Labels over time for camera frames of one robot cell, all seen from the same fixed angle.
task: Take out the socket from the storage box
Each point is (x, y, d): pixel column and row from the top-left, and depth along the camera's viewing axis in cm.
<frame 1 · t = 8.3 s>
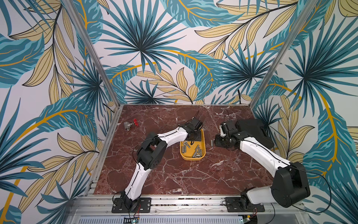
left hand: (197, 138, 96), fingers open
right hand: (217, 141, 87), fingers open
yellow plastic storage tray: (189, 155, 92), point 2 cm above the table
black plastic tool case: (255, 128, 101), point 6 cm above the table
metal valve red handle: (127, 124, 105), point 3 cm above the table
steel socket in tray front: (198, 152, 94), on the table

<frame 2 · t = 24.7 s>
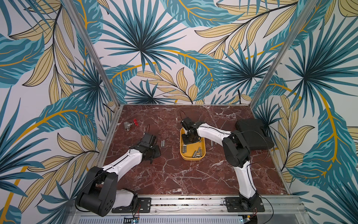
left hand: (158, 154, 88), fingers open
right hand: (186, 141, 98), fingers closed
the named things where they were.

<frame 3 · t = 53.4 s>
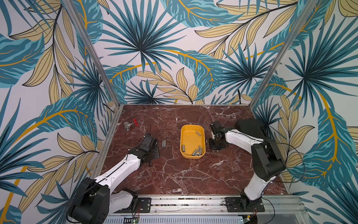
left hand: (155, 153, 86), fingers open
right hand: (212, 146, 94), fingers closed
steel socket in tray: (183, 148, 94), point 2 cm above the table
steel socket in tray 2: (198, 134, 104), on the table
the other named things where they were.

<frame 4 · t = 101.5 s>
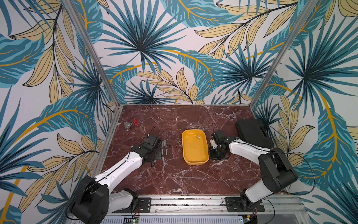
left hand: (156, 156, 85), fingers open
right hand: (210, 156, 91), fingers closed
yellow plastic storage tray: (195, 146, 96), point 2 cm above the table
long socket right row: (166, 151, 94), on the table
